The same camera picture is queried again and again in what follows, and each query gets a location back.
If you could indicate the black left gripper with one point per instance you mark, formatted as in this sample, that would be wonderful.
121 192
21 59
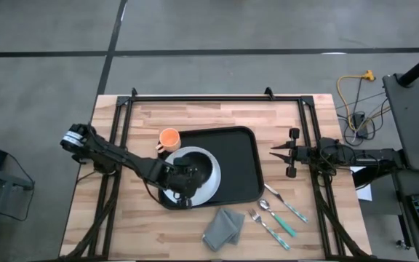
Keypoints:
184 180

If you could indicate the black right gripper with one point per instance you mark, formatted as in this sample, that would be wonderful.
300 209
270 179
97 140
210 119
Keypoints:
304 154

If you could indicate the black bowl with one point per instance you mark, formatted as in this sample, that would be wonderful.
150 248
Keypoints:
204 167

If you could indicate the white round plate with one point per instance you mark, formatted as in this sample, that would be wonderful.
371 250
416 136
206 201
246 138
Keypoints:
215 178

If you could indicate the grey cloth napkin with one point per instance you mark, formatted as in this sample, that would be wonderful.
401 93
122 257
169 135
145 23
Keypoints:
222 229

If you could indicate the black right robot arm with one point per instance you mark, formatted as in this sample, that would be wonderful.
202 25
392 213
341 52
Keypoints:
362 156

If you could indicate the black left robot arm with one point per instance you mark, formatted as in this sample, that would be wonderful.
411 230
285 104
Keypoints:
122 156

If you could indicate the black plastic serving tray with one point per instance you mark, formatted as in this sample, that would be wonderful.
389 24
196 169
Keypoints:
238 163

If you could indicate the orange mug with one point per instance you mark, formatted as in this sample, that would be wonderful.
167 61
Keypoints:
170 140

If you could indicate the black power adapter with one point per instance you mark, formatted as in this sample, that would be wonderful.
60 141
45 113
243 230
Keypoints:
358 119

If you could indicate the white paper sheet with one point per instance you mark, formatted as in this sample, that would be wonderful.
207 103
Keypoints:
365 193

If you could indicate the grey side table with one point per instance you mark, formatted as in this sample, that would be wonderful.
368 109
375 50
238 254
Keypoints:
417 109

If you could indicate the small caster wheel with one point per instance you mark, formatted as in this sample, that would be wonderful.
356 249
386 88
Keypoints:
401 244

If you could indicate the grey metal stand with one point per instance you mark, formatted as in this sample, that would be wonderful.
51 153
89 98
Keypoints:
9 182

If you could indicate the black metal table frame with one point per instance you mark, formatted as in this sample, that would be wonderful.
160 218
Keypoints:
213 98

